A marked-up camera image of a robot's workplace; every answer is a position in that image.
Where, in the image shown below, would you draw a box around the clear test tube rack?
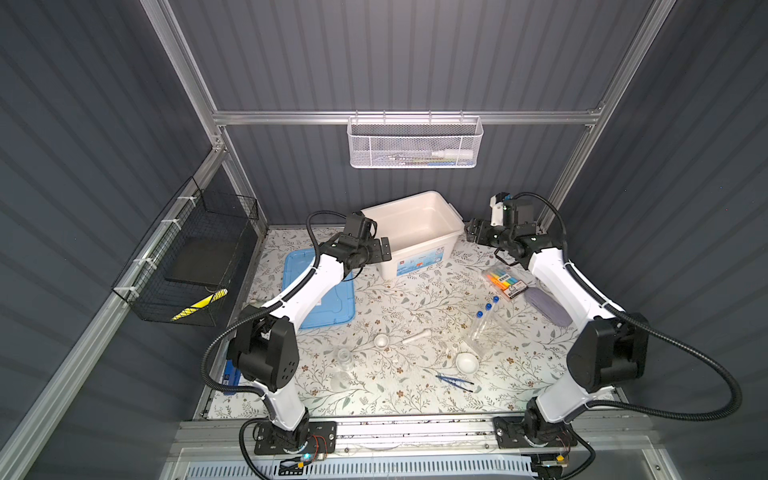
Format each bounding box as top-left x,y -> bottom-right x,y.
462,314 -> 510,358

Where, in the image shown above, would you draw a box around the highlighter marker pack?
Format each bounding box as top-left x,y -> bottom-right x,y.
483,265 -> 528,299

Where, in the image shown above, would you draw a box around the white plastic storage box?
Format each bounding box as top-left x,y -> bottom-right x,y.
362,191 -> 464,281

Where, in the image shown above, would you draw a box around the black wire wall basket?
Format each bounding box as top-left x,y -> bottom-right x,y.
112,179 -> 259,327

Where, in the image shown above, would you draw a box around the white wire wall basket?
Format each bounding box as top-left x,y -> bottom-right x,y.
346,115 -> 484,169

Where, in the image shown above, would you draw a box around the small glass beaker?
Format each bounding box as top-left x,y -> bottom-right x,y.
336,348 -> 354,370

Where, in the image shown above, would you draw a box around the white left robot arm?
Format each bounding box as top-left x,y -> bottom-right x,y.
220,210 -> 392,449

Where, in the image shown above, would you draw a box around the blue tweezers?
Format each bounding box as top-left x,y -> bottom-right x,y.
436,375 -> 475,393

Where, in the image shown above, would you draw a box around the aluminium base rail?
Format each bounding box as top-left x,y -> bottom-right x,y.
168,410 -> 660,461

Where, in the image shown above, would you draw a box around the small white porcelain dish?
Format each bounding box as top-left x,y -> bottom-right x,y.
374,334 -> 389,349

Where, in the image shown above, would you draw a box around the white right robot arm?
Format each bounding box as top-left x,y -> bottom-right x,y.
465,192 -> 648,446

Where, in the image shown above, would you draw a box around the blue plastic box lid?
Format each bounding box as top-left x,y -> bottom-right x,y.
282,248 -> 356,330

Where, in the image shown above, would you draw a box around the white pestle rod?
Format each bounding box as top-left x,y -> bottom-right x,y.
402,329 -> 432,345

